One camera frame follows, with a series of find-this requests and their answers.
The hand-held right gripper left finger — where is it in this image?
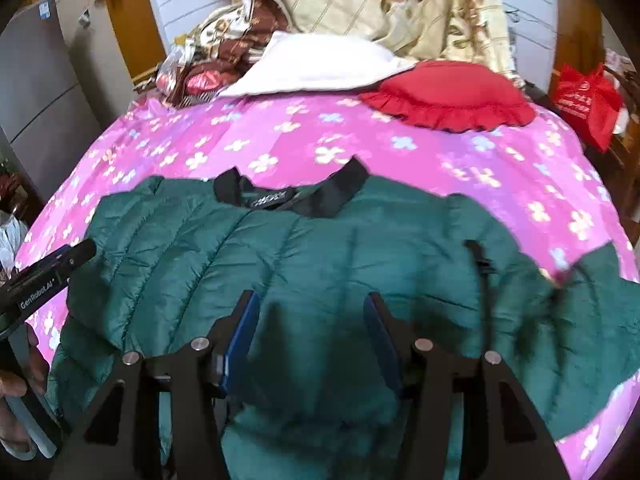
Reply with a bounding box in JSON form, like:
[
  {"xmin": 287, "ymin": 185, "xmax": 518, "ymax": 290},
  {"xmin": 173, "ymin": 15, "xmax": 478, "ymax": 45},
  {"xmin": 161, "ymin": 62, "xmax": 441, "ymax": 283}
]
[{"xmin": 50, "ymin": 290, "xmax": 263, "ymax": 480}]

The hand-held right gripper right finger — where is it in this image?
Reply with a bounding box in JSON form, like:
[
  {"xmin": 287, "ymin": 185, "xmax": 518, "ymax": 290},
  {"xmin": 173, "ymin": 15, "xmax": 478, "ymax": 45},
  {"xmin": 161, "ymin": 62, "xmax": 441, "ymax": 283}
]
[{"xmin": 362, "ymin": 291, "xmax": 571, "ymax": 480}]

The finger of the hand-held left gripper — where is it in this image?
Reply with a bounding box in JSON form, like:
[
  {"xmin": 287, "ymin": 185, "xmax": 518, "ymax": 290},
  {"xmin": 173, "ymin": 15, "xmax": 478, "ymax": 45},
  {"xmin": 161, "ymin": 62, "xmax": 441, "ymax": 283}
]
[{"xmin": 10, "ymin": 238, "xmax": 97, "ymax": 287}]

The dark green puffer jacket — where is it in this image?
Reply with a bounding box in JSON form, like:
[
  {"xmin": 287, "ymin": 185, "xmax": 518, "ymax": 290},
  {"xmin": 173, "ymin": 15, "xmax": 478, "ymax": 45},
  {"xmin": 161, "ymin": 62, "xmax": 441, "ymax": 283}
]
[{"xmin": 47, "ymin": 156, "xmax": 640, "ymax": 480}]

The person's left hand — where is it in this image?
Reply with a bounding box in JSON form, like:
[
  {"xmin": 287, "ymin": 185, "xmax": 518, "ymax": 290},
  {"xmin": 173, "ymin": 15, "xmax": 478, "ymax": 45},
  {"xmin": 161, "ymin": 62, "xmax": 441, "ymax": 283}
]
[{"xmin": 0, "ymin": 327, "xmax": 51, "ymax": 443}]

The white plastic bag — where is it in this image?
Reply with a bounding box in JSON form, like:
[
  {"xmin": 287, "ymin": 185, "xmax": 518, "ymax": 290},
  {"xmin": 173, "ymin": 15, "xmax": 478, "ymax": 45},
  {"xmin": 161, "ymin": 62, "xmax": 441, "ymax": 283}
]
[{"xmin": 0, "ymin": 210, "xmax": 30, "ymax": 274}]

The grey wardrobe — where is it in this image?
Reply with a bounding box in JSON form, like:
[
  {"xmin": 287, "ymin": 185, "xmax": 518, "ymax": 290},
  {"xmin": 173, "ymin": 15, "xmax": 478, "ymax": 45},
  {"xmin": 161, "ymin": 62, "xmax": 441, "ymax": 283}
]
[{"xmin": 0, "ymin": 0, "xmax": 136, "ymax": 211}]

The red shiny packet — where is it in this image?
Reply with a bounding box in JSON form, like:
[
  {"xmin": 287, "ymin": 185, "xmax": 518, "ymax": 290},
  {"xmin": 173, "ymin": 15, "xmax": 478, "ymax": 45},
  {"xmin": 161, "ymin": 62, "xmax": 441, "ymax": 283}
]
[{"xmin": 185, "ymin": 71, "xmax": 224, "ymax": 99}]

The pink floral bed sheet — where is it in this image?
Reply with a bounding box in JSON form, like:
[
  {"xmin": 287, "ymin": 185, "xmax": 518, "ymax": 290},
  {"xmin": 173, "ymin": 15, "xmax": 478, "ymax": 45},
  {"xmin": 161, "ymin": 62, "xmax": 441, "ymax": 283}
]
[{"xmin": 15, "ymin": 91, "xmax": 640, "ymax": 480}]

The brown wooden panel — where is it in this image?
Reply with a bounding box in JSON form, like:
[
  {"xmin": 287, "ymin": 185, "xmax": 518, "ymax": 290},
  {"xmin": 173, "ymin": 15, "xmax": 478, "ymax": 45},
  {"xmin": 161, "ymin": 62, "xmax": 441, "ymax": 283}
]
[
  {"xmin": 106, "ymin": 0, "xmax": 167, "ymax": 92},
  {"xmin": 549, "ymin": 7, "xmax": 607, "ymax": 92}
]

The red ruffled cushion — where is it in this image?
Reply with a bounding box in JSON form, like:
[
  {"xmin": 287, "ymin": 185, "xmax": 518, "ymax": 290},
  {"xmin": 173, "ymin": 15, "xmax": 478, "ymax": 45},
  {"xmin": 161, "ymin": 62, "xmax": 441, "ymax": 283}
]
[{"xmin": 359, "ymin": 60, "xmax": 537, "ymax": 134}]

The brown floral bedding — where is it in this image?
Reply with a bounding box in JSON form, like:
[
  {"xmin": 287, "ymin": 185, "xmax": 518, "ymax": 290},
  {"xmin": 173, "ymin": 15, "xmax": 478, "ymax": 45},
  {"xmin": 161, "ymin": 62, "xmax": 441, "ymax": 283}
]
[{"xmin": 155, "ymin": 0, "xmax": 296, "ymax": 109}]

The white pillow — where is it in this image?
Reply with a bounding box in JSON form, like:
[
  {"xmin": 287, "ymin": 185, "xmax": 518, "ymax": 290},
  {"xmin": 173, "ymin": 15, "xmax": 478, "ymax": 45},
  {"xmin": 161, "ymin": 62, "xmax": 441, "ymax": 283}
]
[{"xmin": 217, "ymin": 30, "xmax": 418, "ymax": 99}]

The red shopping bag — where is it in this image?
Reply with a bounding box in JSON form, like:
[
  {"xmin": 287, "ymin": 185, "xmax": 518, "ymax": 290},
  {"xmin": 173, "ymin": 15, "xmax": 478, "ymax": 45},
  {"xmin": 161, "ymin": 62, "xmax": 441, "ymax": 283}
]
[{"xmin": 548, "ymin": 62, "xmax": 625, "ymax": 154}]

